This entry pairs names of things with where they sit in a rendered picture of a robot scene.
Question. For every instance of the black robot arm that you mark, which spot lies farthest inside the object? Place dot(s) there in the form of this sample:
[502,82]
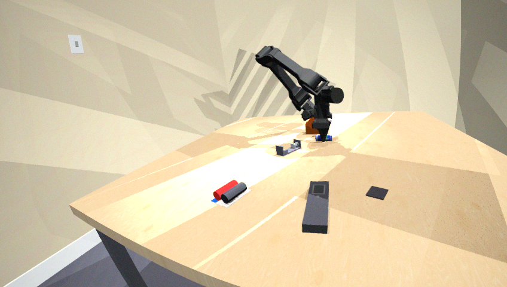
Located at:
[309,80]

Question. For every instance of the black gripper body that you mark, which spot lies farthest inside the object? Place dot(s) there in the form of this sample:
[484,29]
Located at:
[323,114]

